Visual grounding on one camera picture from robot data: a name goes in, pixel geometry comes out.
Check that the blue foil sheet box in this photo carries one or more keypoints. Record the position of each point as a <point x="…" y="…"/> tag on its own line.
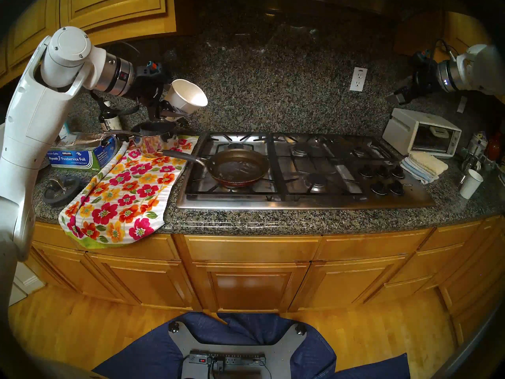
<point x="79" y="159"/>

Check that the black stove knob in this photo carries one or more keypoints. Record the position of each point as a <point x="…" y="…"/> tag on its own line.
<point x="397" y="172"/>
<point x="395" y="189"/>
<point x="378" y="188"/>
<point x="365" y="171"/>
<point x="382" y="172"/>

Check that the wooden upper cabinet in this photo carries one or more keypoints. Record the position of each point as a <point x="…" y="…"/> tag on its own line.
<point x="118" y="7"/>
<point x="461" y="30"/>

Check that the white decorated jar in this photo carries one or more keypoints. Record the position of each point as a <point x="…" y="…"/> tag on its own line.
<point x="477" y="143"/>

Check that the soy sauce bottle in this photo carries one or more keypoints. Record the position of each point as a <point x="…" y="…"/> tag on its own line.
<point x="113" y="122"/>

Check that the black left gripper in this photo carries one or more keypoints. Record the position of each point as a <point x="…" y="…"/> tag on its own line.
<point x="148" y="92"/>

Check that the brown frying pan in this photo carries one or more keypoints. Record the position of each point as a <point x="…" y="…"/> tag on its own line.
<point x="236" y="169"/>

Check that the black base knob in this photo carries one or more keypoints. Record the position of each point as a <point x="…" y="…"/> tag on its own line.
<point x="173" y="326"/>
<point x="300" y="329"/>

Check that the white wall outlet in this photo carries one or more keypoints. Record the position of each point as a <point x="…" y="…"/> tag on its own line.
<point x="358" y="79"/>

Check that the folded blue cloth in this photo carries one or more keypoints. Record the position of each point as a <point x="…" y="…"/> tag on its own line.
<point x="416" y="173"/>

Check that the white wall switch plate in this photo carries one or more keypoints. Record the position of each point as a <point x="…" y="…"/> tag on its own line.
<point x="462" y="104"/>

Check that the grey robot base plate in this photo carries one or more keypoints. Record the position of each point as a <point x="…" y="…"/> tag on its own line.
<point x="276" y="350"/>

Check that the wooden lower cabinets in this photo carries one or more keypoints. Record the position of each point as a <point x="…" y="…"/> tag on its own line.
<point x="252" y="275"/>

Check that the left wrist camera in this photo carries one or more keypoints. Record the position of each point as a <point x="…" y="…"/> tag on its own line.
<point x="154" y="68"/>

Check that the stainless steel saucepan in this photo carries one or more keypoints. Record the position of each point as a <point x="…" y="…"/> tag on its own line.
<point x="158" y="143"/>

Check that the white toaster oven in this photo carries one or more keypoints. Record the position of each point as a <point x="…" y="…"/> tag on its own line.
<point x="402" y="131"/>

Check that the stainless steel gas cooktop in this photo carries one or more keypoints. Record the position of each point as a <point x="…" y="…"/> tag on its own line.
<point x="414" y="200"/>

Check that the chrome metal tool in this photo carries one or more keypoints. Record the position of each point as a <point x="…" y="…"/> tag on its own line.
<point x="467" y="165"/>

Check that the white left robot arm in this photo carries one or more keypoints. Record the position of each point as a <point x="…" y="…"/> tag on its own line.
<point x="31" y="117"/>

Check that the black cast iron grate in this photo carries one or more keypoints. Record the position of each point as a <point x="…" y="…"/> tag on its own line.
<point x="388" y="155"/>
<point x="284" y="181"/>
<point x="276" y="165"/>

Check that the floral kitchen towel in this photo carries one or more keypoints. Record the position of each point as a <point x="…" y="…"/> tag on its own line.
<point x="118" y="220"/>

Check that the white paper cup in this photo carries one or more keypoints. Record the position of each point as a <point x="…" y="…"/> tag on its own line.
<point x="185" y="96"/>
<point x="470" y="184"/>

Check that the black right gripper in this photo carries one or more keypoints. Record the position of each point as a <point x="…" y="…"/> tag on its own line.
<point x="424" y="76"/>

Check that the blue moving blanket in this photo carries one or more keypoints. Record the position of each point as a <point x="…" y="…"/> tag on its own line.
<point x="138" y="354"/>

